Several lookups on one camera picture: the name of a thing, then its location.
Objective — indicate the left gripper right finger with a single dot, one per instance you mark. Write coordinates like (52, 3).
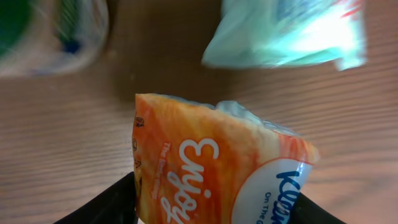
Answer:
(306, 211)

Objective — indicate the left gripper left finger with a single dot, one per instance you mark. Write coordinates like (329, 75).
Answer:
(116, 205)

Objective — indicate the orange Kleenex tissue pack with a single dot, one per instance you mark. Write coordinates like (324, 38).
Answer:
(197, 163)

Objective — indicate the green lid jar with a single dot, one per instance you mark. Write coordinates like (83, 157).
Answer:
(48, 37)

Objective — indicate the mint green wipes pack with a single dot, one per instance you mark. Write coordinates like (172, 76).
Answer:
(288, 33)

